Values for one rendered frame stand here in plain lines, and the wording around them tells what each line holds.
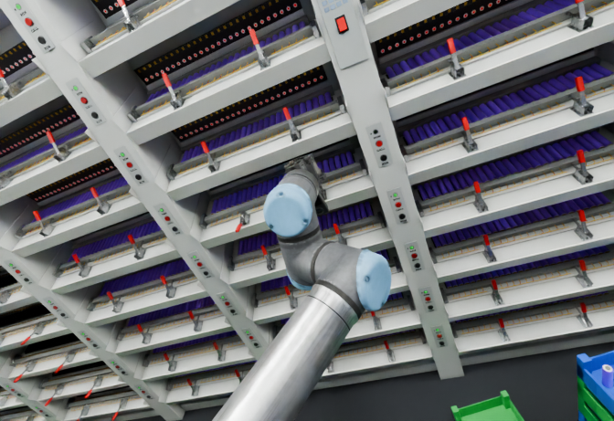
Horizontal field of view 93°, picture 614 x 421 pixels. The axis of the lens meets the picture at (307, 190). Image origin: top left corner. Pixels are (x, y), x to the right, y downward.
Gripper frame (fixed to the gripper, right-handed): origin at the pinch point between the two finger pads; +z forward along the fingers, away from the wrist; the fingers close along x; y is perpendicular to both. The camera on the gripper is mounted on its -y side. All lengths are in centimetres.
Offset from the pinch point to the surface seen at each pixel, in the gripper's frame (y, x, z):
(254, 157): 11.3, 13.1, -5.3
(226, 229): -7.6, 34.3, -1.4
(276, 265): -27.1, 25.3, 2.3
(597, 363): -65, -53, -21
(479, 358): -99, -32, 16
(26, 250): 10, 109, -5
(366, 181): -7.7, -14.2, -0.3
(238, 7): 52, 4, 8
